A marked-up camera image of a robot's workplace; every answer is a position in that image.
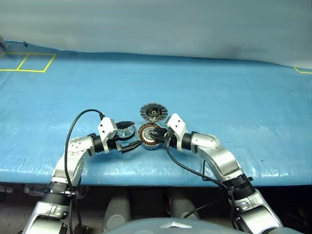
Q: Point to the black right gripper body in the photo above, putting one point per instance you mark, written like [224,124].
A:
[171,140]

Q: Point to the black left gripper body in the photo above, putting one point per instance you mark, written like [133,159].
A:
[113,145]

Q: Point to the silver spoked rotor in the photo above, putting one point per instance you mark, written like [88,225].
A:
[125,133]

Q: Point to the motor housing with copper windings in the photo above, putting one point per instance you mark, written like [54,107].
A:
[143,141]

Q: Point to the round grey hinged lid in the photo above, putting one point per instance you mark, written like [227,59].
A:
[146,112]

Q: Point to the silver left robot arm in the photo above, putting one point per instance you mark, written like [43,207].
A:
[73,151]

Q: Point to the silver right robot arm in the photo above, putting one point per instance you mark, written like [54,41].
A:
[219,156]

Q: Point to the blue plastic table cover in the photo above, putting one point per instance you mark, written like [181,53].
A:
[195,97]

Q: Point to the grey rounded robot leg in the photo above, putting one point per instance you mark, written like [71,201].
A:
[182,207]
[117,212]

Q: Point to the grey robot torso with emblem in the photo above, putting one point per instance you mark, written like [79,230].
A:
[151,226]

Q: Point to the yellow tape double square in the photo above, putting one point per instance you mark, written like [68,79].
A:
[48,64]

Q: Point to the grey metal clamp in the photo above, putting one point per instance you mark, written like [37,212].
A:
[2,45]

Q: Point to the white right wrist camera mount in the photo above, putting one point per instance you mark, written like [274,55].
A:
[176,124]

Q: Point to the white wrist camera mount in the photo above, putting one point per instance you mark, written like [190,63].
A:
[176,124]
[106,126]

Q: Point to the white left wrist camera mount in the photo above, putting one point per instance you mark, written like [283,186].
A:
[106,126]

